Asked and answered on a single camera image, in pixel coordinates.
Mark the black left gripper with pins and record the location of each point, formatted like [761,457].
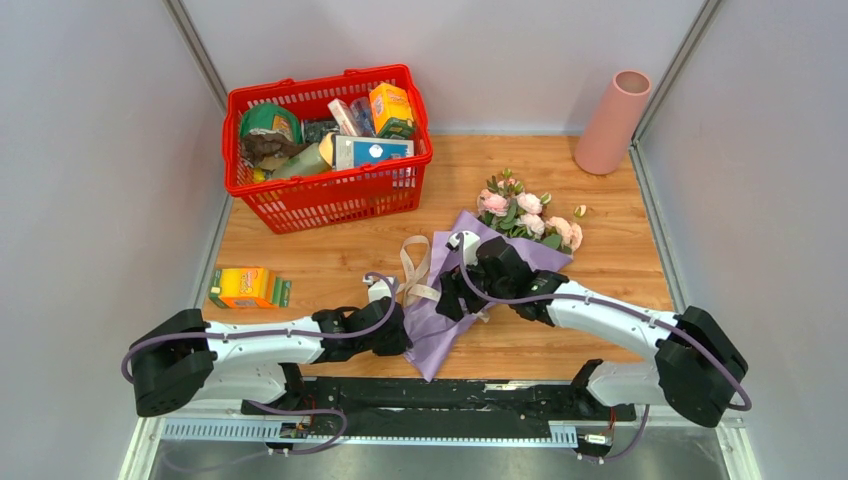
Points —
[400,344]

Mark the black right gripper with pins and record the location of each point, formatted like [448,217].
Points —
[453,285]

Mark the cream ribbon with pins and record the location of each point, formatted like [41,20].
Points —
[414,287]

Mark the purple flower bouquet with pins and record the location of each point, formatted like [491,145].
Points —
[505,209]

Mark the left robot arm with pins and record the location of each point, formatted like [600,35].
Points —
[188,361]

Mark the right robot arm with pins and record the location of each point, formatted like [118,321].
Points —
[687,360]

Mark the pink cylindrical vase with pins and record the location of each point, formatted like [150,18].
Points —
[603,144]

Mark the orange juice box on table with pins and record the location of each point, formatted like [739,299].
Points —
[248,288]

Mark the red plastic shopping basket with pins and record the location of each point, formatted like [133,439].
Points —
[297,204]

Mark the blue white carton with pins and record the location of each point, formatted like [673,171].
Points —
[350,152]

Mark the orange box in basket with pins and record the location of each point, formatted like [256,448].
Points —
[391,112]

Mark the green bottle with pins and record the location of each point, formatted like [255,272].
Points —
[308,162]

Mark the clear plastic package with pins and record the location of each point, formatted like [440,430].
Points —
[362,114]

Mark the pink white small box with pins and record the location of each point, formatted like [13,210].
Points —
[344,117]

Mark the dark patterned packet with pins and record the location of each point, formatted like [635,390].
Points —
[313,131]

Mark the brown snack bag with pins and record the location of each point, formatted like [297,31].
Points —
[267,149]

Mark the green snack bag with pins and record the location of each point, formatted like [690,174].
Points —
[270,117]

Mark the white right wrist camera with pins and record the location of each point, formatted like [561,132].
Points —
[465,244]

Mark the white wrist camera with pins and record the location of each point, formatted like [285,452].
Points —
[465,244]
[379,289]

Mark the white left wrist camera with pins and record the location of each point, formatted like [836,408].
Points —
[379,289]

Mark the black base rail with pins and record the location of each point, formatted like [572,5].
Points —
[400,409]

